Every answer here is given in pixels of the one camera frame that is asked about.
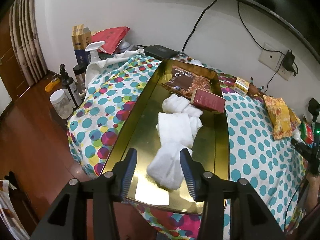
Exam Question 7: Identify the white sock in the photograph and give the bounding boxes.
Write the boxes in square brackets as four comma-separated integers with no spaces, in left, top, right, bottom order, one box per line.
[146,142,193,190]
[162,94,203,118]

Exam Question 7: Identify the yellow snack packet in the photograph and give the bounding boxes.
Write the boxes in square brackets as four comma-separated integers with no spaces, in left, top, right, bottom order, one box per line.
[263,95,292,140]

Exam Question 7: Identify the brown braided doll figurine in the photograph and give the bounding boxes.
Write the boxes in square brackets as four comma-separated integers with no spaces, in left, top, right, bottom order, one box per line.
[247,77,264,99]

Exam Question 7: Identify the right hand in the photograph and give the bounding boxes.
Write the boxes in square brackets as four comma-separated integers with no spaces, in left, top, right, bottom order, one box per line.
[305,173,320,213]

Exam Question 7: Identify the red green medicine box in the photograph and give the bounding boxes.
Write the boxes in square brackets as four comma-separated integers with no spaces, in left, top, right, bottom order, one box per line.
[300,121,314,145]

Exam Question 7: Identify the white crumpled tissue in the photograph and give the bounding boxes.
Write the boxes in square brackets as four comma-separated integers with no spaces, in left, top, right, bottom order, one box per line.
[292,127,302,142]

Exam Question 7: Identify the orange patterned snack packet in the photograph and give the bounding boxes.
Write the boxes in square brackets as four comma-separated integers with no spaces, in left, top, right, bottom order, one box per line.
[289,108,301,129]

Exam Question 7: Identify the white folded towel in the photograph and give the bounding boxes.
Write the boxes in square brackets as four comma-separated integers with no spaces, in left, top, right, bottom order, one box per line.
[156,112,202,148]

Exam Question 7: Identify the gold metal tray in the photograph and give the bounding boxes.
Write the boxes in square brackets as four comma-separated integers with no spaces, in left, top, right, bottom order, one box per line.
[103,60,229,214]

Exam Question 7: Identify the dark red small box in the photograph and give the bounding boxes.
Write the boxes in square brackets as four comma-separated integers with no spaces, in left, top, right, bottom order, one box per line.
[191,88,226,113]

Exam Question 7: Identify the brown snack packet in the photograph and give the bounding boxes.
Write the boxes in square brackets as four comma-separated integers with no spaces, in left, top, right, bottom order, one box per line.
[162,66,212,99]

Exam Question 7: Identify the clear plastic jar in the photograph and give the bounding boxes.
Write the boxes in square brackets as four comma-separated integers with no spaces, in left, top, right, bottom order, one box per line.
[49,89,73,120]

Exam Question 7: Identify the yellow cigarette box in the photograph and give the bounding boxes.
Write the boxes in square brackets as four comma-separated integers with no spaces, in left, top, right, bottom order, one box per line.
[233,77,249,96]

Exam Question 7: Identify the black plug adapter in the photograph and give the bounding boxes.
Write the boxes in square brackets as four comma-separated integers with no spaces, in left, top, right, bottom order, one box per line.
[282,49,296,73]

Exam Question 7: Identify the black pump bottle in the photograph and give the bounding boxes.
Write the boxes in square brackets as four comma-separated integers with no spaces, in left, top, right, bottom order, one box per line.
[59,64,82,108]

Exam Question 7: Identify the dark lidded tumbler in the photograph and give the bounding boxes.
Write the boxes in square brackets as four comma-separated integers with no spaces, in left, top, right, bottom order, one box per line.
[73,63,87,93]

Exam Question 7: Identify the yellow floor object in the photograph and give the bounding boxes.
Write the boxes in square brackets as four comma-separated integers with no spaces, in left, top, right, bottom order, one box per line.
[45,77,60,93]

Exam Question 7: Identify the black set-top box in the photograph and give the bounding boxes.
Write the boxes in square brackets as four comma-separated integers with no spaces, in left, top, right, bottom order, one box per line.
[144,44,178,60]

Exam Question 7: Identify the white spray bottle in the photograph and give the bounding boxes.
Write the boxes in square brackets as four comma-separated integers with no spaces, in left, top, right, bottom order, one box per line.
[85,41,105,63]

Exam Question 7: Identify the red paper bag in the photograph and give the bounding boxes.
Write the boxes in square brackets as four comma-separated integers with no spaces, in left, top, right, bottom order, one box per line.
[91,27,130,55]

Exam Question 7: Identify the yellow blue tall box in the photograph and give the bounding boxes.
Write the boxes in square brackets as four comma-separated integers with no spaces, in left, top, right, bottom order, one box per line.
[71,24,92,64]

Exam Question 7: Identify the black power cable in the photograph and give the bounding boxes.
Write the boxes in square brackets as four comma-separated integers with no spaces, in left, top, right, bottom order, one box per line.
[263,67,286,93]

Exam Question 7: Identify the white wall socket plate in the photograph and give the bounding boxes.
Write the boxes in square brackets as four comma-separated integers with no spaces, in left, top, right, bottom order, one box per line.
[258,42,293,81]

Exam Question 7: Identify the thin black wall cable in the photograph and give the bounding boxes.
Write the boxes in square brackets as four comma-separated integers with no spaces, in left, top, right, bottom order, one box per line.
[236,0,288,55]

